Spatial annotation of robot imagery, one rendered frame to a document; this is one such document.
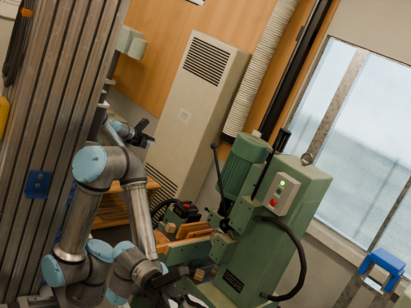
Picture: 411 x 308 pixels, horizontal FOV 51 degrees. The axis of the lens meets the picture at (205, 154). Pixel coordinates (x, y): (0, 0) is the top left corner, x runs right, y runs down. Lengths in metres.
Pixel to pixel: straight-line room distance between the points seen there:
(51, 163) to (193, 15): 2.83
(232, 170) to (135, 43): 2.14
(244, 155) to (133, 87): 2.69
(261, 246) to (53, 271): 0.90
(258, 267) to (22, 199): 1.04
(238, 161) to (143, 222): 0.74
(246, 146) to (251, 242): 0.44
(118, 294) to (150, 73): 3.25
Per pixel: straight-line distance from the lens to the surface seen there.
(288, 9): 3.44
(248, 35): 3.74
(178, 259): 2.12
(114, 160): 1.40
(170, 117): 3.77
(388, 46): 3.25
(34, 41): 1.41
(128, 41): 4.02
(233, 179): 2.08
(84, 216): 1.48
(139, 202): 1.47
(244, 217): 1.91
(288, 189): 1.81
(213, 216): 2.23
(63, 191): 1.65
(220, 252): 2.01
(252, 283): 2.05
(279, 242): 1.93
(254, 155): 2.03
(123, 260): 1.34
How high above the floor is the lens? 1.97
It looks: 17 degrees down
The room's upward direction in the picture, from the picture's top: 22 degrees clockwise
